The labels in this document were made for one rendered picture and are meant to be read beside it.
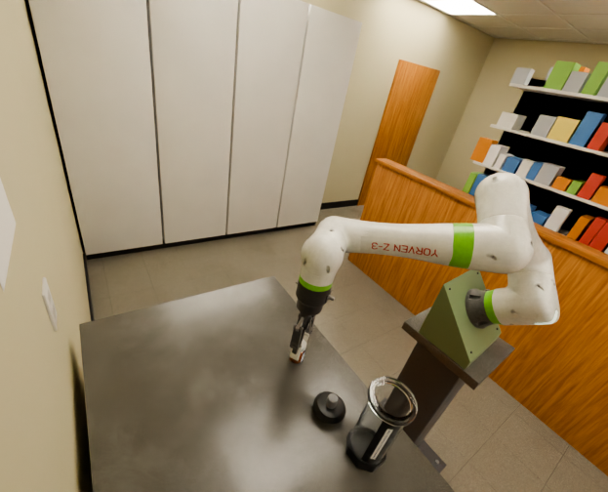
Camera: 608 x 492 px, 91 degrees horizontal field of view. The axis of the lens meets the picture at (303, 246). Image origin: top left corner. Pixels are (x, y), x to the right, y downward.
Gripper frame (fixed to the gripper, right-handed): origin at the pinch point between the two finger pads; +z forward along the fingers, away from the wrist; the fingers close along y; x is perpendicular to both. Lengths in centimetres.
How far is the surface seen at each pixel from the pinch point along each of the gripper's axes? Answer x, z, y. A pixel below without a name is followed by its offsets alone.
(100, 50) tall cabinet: 200, -60, 86
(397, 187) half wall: 5, 2, 211
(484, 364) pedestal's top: -60, 6, 37
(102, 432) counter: 29, 6, -44
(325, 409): -14.9, 2.4, -13.0
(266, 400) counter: 0.5, 6.0, -17.2
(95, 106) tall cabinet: 203, -26, 80
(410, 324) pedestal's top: -32, 6, 41
